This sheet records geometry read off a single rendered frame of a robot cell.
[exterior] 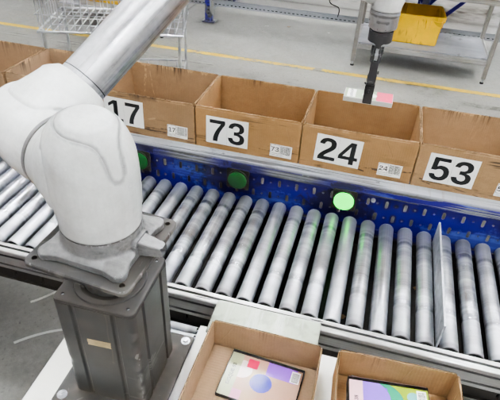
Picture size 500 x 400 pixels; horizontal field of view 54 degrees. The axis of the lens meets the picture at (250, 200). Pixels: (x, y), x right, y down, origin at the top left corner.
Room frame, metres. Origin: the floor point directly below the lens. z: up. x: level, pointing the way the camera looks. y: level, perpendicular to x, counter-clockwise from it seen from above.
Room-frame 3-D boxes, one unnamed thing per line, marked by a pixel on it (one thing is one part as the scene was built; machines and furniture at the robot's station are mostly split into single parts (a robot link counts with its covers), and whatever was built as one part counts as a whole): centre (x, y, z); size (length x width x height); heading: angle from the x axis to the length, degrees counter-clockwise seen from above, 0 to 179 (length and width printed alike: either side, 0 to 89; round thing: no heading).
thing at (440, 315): (1.09, -0.59, 0.76); 0.46 x 0.01 x 0.09; 166
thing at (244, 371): (0.70, -0.05, 0.76); 0.19 x 0.14 x 0.02; 73
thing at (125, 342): (0.73, 0.28, 0.91); 0.26 x 0.26 x 0.33; 77
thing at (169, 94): (1.80, 0.37, 0.96); 0.39 x 0.29 x 0.17; 76
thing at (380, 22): (1.55, -0.38, 1.40); 0.09 x 0.09 x 0.06
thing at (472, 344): (1.07, -0.69, 0.72); 0.52 x 0.05 x 0.05; 166
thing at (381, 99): (1.55, -0.38, 1.14); 0.16 x 0.07 x 0.02; 76
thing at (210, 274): (1.25, 0.07, 0.72); 0.52 x 0.05 x 0.05; 166
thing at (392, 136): (1.61, -0.39, 0.96); 0.39 x 0.29 x 0.17; 76
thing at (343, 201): (1.40, -0.33, 0.81); 0.07 x 0.01 x 0.07; 76
